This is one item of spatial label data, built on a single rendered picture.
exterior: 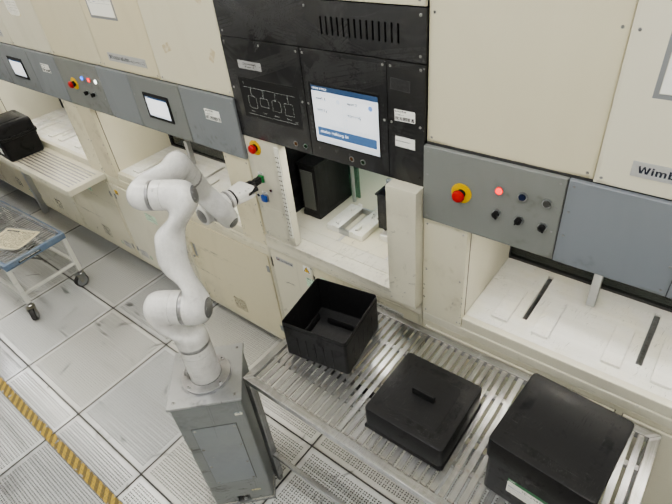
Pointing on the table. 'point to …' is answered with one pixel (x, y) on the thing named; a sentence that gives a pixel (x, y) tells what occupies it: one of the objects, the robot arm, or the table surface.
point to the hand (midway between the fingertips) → (256, 181)
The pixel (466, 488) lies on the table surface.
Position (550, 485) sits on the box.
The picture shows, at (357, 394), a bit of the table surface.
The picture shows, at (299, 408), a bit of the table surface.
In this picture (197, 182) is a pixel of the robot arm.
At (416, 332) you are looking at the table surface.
